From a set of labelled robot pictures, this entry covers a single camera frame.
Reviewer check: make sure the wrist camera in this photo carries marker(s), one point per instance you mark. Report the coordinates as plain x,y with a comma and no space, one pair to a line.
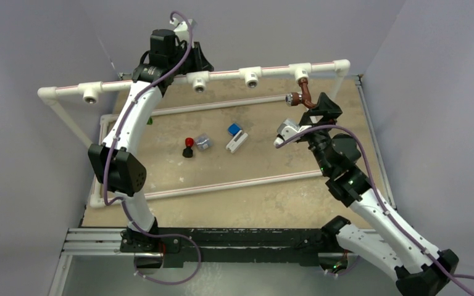
288,132
182,30

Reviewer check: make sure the blue and white faucet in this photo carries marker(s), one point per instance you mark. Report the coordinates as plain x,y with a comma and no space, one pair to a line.
238,138

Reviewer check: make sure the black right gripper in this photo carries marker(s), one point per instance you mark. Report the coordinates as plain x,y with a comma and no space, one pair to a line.
324,108

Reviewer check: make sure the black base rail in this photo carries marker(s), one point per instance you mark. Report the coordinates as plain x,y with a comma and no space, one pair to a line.
302,246

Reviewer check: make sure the brown copper faucet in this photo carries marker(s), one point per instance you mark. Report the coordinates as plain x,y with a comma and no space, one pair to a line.
301,98

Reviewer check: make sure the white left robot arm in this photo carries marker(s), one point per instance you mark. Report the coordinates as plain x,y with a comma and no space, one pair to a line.
114,160

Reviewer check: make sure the white PVC pipe frame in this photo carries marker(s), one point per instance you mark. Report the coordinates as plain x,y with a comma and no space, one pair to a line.
199,80

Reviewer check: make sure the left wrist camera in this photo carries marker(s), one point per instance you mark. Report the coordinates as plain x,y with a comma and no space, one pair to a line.
182,30

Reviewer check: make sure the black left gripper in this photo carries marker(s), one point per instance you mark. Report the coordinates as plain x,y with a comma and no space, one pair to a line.
200,63

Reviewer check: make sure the aluminium frame rail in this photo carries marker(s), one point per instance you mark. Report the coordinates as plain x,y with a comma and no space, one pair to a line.
91,263

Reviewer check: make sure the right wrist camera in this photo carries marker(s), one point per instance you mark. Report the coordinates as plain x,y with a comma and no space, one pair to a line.
288,132

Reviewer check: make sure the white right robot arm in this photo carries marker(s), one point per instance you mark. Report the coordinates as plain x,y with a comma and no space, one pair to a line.
416,265

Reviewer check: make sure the clear grey faucet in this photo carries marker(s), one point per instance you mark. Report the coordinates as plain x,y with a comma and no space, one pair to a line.
203,142

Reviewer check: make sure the red and black faucet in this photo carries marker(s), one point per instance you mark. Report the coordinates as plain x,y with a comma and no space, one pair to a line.
188,150

